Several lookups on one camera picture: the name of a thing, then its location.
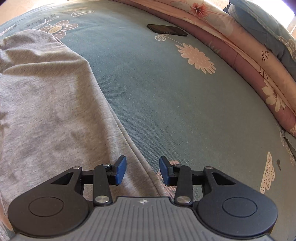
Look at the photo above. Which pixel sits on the teal floral bed sheet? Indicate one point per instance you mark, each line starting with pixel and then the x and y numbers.
pixel 175 97

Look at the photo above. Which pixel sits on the black phone on bed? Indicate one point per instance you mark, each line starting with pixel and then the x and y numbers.
pixel 167 30

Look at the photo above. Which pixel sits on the teal pillow under quilt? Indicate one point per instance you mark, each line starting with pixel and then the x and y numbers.
pixel 288 141

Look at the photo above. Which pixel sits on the grey sweatpants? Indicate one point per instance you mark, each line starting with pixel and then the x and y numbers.
pixel 54 116

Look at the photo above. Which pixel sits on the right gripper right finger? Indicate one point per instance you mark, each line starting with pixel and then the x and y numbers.
pixel 222 204

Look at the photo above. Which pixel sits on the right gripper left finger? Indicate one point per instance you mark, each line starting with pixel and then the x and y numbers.
pixel 63 203

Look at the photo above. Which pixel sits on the teal pillow on quilt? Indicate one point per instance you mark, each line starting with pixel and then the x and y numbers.
pixel 266 29

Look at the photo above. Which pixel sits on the pink floral folded quilt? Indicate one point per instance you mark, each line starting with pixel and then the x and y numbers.
pixel 276 85

